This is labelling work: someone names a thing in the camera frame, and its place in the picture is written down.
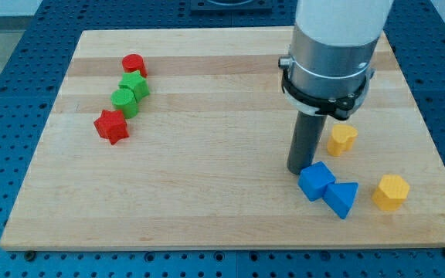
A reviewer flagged blue cube block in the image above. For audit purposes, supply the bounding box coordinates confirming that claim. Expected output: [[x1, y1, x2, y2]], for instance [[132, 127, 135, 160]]
[[297, 161, 336, 202]]

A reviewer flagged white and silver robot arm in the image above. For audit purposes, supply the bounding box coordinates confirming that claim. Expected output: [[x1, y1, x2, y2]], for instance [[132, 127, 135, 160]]
[[278, 0, 393, 120]]

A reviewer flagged yellow hexagon block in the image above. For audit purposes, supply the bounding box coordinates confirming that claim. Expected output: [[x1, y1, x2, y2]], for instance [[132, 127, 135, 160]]
[[371, 175, 410, 212]]

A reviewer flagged wooden board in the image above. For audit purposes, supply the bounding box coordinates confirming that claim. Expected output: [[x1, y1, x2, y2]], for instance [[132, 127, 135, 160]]
[[0, 26, 445, 251]]

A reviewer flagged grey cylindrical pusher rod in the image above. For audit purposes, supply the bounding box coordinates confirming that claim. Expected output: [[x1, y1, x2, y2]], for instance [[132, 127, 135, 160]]
[[287, 112, 326, 175]]

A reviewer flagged green star block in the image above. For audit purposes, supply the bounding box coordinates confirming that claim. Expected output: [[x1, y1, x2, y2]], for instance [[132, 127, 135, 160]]
[[118, 70, 150, 103]]

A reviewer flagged green cylinder block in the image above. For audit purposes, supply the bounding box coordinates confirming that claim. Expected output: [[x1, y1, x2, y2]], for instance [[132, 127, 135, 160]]
[[110, 89, 138, 119]]

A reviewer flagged red star block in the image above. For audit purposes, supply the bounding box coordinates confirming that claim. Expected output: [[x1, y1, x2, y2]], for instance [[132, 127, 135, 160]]
[[93, 110, 129, 145]]

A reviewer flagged red cylinder block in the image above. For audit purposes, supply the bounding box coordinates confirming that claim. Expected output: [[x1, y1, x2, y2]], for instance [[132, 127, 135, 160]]
[[121, 53, 148, 77]]

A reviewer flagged yellow heart block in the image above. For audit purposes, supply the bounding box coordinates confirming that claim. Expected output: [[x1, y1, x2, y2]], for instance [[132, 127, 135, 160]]
[[327, 124, 358, 157]]

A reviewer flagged blue triangle block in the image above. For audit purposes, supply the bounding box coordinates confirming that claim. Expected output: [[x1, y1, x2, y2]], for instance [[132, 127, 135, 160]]
[[323, 182, 358, 219]]

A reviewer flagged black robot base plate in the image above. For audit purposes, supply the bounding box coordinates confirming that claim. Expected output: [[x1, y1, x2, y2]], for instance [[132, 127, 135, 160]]
[[189, 0, 273, 12]]

